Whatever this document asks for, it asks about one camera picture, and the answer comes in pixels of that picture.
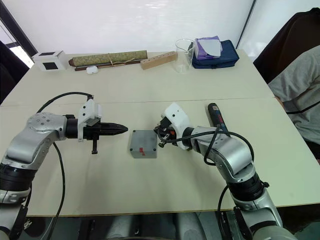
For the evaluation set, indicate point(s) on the white box with black squares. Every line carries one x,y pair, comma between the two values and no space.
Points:
50,61

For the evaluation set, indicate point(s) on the dark wooden scroll stand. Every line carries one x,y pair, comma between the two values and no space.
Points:
105,65

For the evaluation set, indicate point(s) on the grey plastic box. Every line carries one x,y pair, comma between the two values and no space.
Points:
143,154

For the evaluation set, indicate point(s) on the green gold rolled scroll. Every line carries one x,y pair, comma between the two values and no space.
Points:
107,58

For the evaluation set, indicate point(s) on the white earbuds case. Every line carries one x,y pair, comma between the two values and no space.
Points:
91,70

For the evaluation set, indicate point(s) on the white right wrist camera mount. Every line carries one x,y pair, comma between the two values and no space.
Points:
178,120

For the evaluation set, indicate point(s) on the navy blue pouch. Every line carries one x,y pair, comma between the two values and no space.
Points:
225,58

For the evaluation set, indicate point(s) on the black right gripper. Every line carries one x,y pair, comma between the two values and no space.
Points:
167,132

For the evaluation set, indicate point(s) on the black slanted frame bar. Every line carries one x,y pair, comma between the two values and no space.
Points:
17,27

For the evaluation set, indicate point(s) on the wooden block with holes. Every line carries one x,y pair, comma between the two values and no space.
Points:
158,60

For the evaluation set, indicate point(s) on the person in grey shirt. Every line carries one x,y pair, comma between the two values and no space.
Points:
300,95

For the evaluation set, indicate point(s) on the black thin frame bar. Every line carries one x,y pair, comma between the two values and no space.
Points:
246,23

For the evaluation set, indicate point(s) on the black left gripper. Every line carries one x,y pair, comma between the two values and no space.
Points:
93,130

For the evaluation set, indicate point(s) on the grey box lid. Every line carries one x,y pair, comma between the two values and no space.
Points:
143,140

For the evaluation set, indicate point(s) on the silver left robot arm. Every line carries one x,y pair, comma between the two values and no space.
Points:
37,140

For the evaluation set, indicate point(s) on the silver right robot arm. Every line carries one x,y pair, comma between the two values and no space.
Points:
232,155

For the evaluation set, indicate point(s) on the clear glass beaker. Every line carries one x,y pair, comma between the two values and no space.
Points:
184,56

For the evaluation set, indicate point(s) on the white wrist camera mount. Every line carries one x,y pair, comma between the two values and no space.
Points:
178,120
88,110

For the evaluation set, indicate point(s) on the purple tissue pack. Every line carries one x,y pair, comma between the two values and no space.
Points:
207,48

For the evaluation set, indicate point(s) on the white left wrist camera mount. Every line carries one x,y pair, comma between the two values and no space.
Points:
88,110

